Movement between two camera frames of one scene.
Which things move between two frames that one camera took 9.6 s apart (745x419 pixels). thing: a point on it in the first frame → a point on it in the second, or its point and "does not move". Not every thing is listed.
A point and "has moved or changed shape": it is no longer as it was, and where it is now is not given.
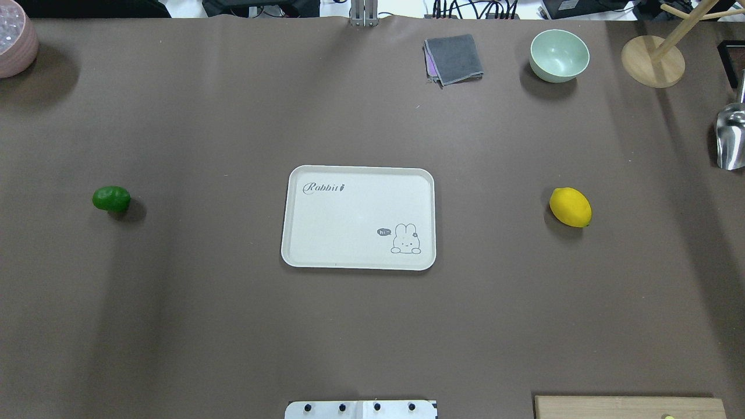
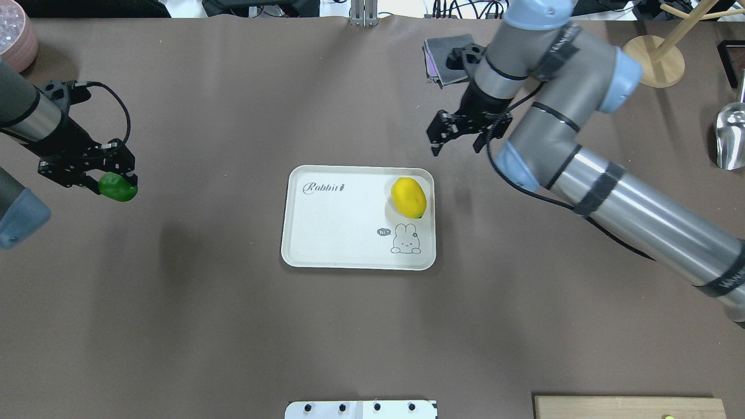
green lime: [112, 198] → [114, 187]
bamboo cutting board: [629, 407] does not move
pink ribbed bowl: [18, 42] does not move
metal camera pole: [371, 13] does not move
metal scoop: [730, 131] does not move
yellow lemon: [570, 207] has moved or changed shape
